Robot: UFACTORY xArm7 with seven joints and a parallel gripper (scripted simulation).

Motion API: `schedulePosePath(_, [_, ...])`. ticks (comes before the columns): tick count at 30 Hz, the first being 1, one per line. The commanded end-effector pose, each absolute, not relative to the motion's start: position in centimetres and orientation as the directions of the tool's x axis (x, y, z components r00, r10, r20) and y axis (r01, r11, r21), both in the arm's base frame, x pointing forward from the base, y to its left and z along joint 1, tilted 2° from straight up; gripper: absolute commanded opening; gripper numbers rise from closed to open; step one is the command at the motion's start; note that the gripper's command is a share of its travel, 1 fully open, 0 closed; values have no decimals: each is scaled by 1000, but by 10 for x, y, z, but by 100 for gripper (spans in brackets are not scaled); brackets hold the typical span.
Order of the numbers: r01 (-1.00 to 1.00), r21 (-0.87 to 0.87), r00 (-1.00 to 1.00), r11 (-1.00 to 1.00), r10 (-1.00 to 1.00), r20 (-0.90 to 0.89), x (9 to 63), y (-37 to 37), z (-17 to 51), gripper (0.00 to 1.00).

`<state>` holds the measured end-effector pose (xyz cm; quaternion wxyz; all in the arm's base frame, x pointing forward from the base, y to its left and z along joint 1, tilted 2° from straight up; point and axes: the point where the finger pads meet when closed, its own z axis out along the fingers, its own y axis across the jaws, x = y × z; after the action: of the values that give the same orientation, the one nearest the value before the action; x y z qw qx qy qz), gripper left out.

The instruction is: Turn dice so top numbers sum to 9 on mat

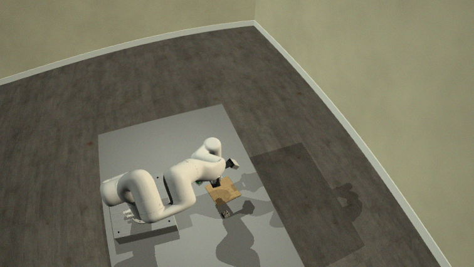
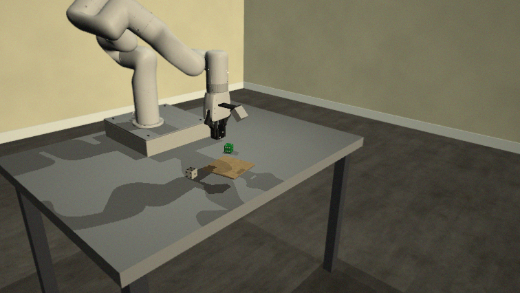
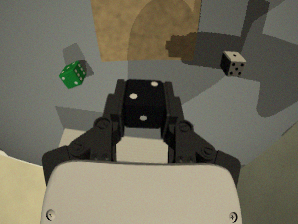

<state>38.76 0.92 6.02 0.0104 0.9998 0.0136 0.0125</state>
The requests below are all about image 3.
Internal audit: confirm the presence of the green die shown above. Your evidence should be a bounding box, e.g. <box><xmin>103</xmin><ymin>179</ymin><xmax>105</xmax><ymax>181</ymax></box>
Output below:
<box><xmin>59</xmin><ymin>61</ymin><xmax>86</xmax><ymax>89</ymax></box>

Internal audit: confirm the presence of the white die with black pips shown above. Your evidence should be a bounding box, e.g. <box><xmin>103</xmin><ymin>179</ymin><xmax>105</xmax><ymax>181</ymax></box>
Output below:
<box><xmin>220</xmin><ymin>51</ymin><xmax>246</xmax><ymax>76</ymax></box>

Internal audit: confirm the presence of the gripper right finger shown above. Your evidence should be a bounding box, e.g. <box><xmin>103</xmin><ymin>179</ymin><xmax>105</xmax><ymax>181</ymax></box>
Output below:
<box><xmin>160</xmin><ymin>81</ymin><xmax>241</xmax><ymax>188</ymax></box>

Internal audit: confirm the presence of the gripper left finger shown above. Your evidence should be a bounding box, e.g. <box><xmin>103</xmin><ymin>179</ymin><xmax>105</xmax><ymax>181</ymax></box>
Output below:
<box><xmin>42</xmin><ymin>79</ymin><xmax>126</xmax><ymax>188</ymax></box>

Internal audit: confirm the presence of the tan mottled mat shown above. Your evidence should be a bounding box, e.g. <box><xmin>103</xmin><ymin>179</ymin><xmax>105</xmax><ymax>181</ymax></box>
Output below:
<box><xmin>90</xmin><ymin>0</ymin><xmax>201</xmax><ymax>62</ymax></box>

